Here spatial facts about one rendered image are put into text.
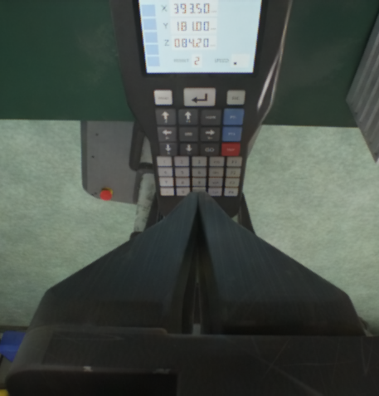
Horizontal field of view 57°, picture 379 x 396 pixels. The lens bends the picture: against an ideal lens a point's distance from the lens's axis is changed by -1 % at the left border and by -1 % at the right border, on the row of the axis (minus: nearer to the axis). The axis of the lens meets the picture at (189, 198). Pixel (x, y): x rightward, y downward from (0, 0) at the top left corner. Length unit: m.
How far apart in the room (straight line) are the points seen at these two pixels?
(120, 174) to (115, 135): 0.16
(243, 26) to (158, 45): 0.04
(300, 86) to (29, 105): 0.29
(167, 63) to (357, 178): 1.52
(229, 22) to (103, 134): 0.91
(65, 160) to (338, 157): 1.13
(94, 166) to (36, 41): 0.83
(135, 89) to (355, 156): 1.41
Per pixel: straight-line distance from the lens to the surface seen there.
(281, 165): 1.53
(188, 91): 0.21
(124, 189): 1.24
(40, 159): 1.62
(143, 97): 0.22
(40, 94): 0.42
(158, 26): 0.19
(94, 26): 0.36
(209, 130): 0.23
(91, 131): 1.09
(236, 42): 0.20
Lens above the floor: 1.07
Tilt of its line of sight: 41 degrees down
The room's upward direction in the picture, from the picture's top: 178 degrees counter-clockwise
